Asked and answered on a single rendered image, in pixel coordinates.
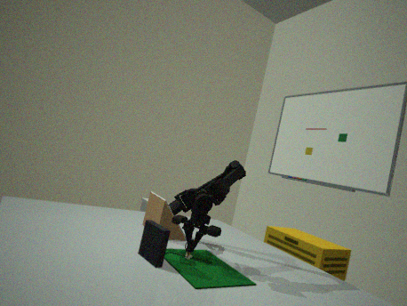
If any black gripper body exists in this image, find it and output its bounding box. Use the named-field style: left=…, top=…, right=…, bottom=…
left=172, top=206, right=221, bottom=238

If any black square cooling fan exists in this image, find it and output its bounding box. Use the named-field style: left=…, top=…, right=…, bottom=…
left=138, top=220, right=170, bottom=268

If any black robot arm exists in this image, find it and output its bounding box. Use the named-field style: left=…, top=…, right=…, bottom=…
left=169, top=160, right=246, bottom=215

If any green circuit board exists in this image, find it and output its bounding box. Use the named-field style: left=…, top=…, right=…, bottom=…
left=164, top=249, right=257, bottom=289

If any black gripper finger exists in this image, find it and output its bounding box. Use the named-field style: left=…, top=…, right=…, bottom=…
left=193, top=231, right=207, bottom=249
left=182, top=227, right=195, bottom=242

